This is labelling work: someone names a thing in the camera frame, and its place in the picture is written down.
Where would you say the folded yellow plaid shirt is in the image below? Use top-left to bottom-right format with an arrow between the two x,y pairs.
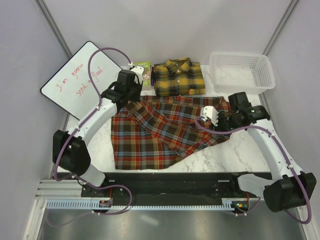
154,57 -> 206,97

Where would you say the white plastic basket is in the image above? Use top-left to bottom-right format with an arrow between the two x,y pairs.
209,52 -> 276,95

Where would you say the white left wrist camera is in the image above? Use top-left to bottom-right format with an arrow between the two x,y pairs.
130,66 -> 145,87

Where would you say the red brown plaid shirt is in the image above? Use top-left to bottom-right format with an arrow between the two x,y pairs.
111,95 -> 231,170

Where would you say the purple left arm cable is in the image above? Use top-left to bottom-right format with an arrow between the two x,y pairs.
46,46 -> 134,228

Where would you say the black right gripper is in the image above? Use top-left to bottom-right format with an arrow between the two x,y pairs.
208,112 -> 242,140

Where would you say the green treehouse book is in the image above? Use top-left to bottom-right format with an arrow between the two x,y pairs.
133,61 -> 152,91

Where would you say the white slotted cable duct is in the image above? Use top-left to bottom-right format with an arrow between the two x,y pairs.
46,199 -> 235,211

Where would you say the white dry-erase board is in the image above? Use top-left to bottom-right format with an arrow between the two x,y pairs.
40,41 -> 122,120

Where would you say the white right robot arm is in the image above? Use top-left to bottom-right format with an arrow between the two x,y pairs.
210,92 -> 317,213

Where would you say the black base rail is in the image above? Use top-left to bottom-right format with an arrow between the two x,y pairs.
81,172 -> 256,206

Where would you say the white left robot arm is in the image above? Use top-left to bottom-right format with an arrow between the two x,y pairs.
52,66 -> 144,197

